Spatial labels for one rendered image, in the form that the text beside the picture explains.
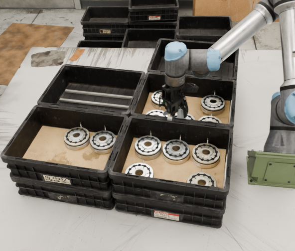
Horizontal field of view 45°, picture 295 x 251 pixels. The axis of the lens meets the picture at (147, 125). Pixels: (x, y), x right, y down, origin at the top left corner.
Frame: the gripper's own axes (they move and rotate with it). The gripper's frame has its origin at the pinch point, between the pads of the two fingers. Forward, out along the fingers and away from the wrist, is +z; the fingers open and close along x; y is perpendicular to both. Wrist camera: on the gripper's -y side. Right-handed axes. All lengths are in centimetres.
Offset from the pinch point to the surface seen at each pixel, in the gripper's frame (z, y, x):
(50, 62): 14, 9, -98
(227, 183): -7.9, 15.9, 38.8
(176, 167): 2.1, 17.3, 17.3
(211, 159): -0.9, 7.2, 24.7
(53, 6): 82, -94, -308
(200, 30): 36, -111, -90
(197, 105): 2.0, -14.1, -2.3
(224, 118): 2.0, -16.1, 11.6
